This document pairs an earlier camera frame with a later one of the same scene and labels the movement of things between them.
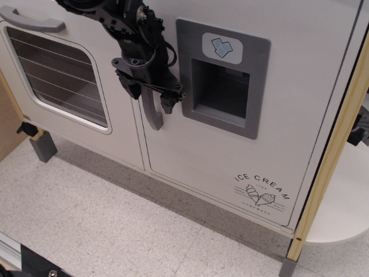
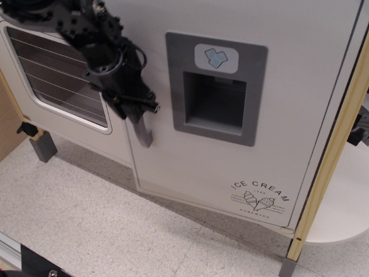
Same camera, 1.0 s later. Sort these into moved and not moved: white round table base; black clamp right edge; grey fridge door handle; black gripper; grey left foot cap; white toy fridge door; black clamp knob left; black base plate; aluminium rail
Moved: white toy fridge door; black gripper; grey fridge door handle
Not moved: black clamp right edge; grey left foot cap; black base plate; black clamp knob left; aluminium rail; white round table base
